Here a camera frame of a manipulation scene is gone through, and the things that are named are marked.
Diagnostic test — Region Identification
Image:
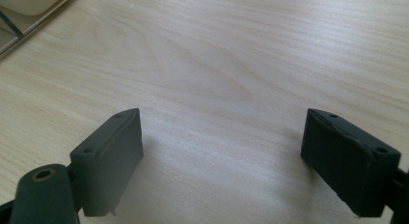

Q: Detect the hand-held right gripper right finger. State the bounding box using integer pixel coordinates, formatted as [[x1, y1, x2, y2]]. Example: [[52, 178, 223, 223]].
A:
[[300, 108, 402, 218]]

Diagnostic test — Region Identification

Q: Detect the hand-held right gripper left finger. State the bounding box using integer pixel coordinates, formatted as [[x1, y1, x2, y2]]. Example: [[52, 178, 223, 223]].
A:
[[68, 107, 145, 217]]

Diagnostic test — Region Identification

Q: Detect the beige tray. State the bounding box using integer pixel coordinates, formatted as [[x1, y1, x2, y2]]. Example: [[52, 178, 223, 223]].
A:
[[0, 0, 77, 56]]

